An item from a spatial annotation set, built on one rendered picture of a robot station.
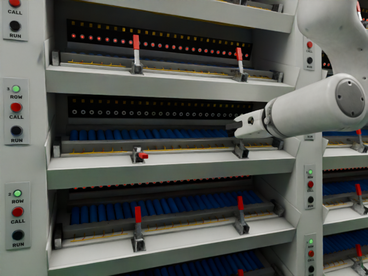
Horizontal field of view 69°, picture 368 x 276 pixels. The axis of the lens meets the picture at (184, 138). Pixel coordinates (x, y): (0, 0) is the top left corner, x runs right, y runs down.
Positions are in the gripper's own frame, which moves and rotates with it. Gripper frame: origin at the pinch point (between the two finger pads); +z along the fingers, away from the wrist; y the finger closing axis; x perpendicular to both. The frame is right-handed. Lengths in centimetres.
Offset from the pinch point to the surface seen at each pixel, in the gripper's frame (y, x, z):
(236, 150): -1.0, -5.2, 0.0
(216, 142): -5.1, -2.6, 3.3
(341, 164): 34.4, -10.5, -0.8
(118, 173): -31.2, -9.4, -1.4
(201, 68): -8.9, 16.4, 1.0
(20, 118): -48.7, 1.7, -3.7
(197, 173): -12.7, -10.4, -0.8
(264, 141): 10.8, -2.7, 3.7
